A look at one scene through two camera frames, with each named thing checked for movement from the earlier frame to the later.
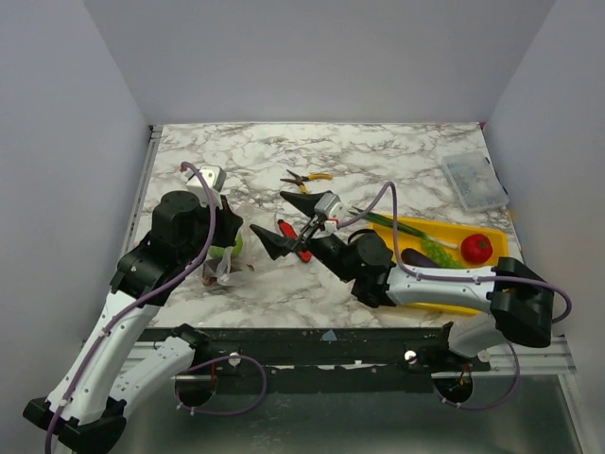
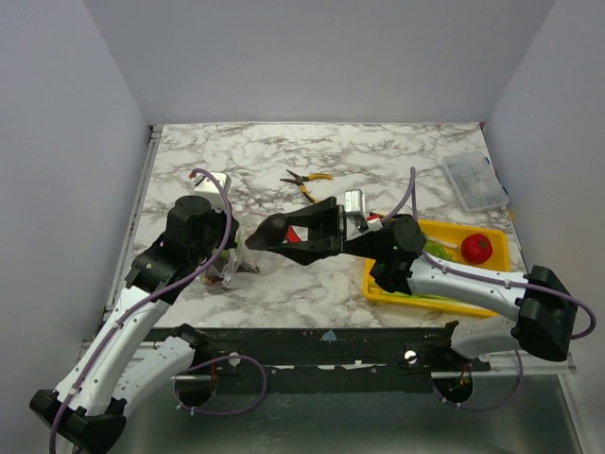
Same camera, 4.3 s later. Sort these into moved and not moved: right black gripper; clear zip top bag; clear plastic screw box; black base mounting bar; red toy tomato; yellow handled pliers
Moved: clear zip top bag; right black gripper
Not moved: clear plastic screw box; red toy tomato; black base mounting bar; yellow handled pliers
